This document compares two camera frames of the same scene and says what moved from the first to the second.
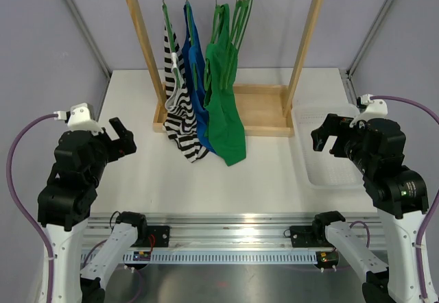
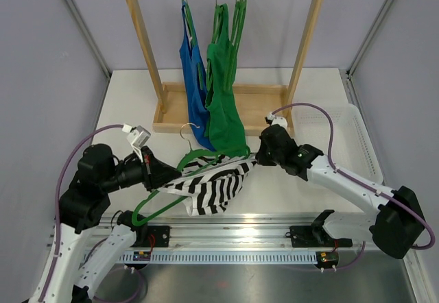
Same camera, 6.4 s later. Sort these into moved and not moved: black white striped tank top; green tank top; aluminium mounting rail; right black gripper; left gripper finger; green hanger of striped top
Moved: black white striped tank top; green hanger of striped top; left gripper finger; right black gripper
Not moved: green tank top; aluminium mounting rail
